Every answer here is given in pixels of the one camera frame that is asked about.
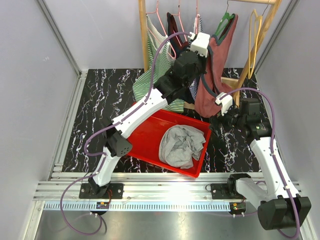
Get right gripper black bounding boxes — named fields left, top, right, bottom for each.
left=208, top=102, right=246, bottom=137

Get red tank top grey trim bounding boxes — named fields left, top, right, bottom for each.
left=194, top=13, right=239, bottom=118

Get green plastic hanger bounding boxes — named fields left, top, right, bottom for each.
left=214, top=1, right=235, bottom=38

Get yellow plastic hanger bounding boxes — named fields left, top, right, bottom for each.
left=247, top=9, right=263, bottom=79

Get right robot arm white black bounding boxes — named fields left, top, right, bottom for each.
left=209, top=93, right=312, bottom=230

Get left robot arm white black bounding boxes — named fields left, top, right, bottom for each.
left=88, top=48, right=208, bottom=199

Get blue white striped tank top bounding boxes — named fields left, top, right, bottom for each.
left=189, top=14, right=203, bottom=101

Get green white striped tank top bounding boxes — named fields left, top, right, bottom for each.
left=132, top=16, right=174, bottom=103

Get navy maroon tank top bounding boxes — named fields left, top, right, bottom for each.
left=157, top=13, right=201, bottom=104

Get wooden clothes rack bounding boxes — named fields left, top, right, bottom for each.
left=137, top=0, right=283, bottom=111

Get red plastic tray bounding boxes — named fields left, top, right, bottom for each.
left=128, top=109, right=211, bottom=178

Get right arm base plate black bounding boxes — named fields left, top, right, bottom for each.
left=205, top=183, right=238, bottom=200

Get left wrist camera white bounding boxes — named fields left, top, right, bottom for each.
left=188, top=32, right=211, bottom=58

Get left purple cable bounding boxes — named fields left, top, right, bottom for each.
left=59, top=31, right=191, bottom=237

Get pink wire hanger right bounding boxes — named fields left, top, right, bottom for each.
left=193, top=0, right=202, bottom=34

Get pink wire hanger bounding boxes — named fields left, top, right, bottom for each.
left=171, top=0, right=188, bottom=47
left=145, top=0, right=177, bottom=59
left=193, top=0, right=202, bottom=34

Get pink wire hanger middle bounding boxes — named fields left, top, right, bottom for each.
left=171, top=0, right=188, bottom=47

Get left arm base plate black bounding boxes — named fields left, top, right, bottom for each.
left=78, top=183, right=124, bottom=200

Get pink wire hanger left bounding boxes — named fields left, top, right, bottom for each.
left=145, top=0, right=177, bottom=59

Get aluminium frame rail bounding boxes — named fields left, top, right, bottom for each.
left=23, top=69, right=311, bottom=240

